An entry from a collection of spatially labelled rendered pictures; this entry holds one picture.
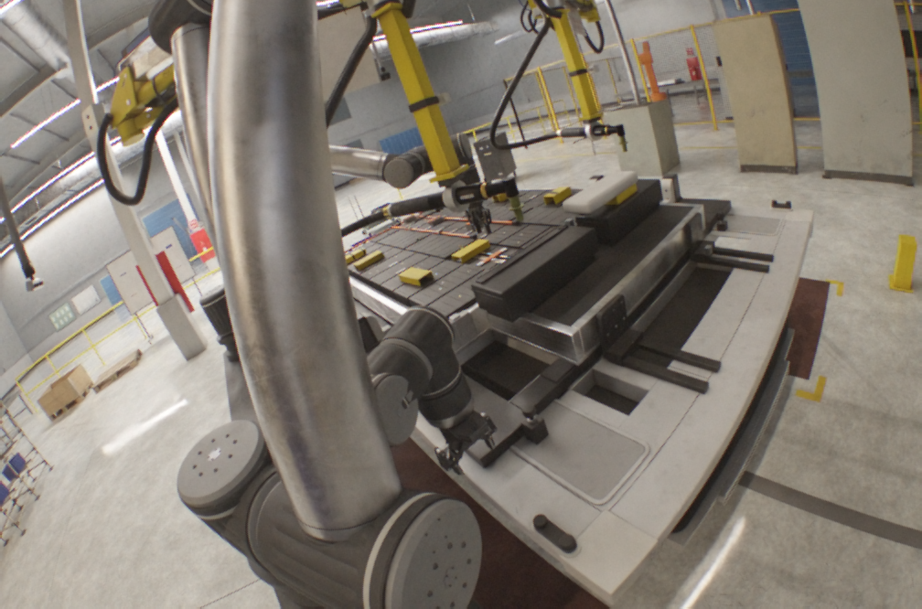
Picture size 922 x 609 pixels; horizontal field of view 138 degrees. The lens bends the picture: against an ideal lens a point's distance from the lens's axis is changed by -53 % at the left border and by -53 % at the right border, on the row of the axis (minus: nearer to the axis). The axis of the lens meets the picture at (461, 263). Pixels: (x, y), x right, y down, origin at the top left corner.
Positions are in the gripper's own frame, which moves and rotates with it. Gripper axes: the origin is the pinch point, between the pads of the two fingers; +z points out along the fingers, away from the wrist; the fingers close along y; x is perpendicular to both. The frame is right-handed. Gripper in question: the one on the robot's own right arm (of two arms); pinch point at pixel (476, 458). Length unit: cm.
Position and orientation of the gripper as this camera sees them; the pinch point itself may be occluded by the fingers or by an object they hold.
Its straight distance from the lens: 89.9
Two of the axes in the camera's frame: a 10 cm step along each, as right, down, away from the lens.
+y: -7.4, 4.7, -4.8
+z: 3.3, 8.8, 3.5
